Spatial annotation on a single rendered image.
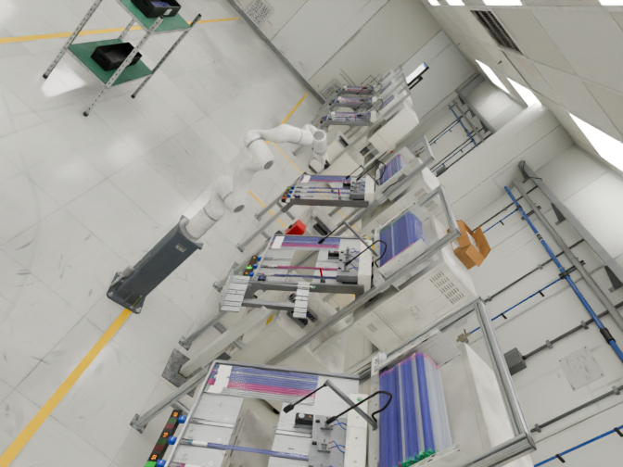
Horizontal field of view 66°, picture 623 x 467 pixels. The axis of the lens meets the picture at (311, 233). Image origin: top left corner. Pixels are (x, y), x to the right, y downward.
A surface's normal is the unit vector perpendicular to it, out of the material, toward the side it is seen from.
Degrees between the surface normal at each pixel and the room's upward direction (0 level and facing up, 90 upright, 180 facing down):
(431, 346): 90
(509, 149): 90
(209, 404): 44
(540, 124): 90
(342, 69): 90
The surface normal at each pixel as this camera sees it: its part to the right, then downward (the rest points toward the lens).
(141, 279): 0.04, 0.58
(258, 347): -0.13, 0.43
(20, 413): 0.72, -0.58
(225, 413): 0.03, -0.90
